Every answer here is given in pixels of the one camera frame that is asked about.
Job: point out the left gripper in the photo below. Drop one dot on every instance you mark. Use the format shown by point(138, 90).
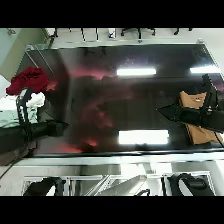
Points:
point(53, 128)

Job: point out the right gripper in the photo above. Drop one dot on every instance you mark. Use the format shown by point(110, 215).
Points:
point(183, 114)

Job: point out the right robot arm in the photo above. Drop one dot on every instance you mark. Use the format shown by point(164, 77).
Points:
point(216, 124)

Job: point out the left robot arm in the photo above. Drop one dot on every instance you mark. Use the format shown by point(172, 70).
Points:
point(16, 136)

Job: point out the brown shirt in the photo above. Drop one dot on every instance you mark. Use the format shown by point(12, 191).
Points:
point(197, 133)

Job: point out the white garment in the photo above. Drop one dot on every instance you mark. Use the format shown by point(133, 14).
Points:
point(36, 99)

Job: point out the heap of clothes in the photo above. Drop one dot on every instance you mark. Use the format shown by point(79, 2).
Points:
point(8, 115)

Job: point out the red garment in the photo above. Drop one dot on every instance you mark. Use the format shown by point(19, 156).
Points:
point(29, 79)

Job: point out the black office chair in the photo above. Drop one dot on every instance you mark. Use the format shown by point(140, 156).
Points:
point(138, 31)

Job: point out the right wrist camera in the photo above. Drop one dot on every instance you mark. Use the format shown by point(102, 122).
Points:
point(210, 93)

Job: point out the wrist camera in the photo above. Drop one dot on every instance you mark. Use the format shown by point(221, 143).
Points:
point(22, 110)
point(210, 93)

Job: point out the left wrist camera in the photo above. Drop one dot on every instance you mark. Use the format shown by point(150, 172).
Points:
point(22, 110)

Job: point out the silver frame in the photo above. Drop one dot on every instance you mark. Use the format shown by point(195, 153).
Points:
point(100, 160)

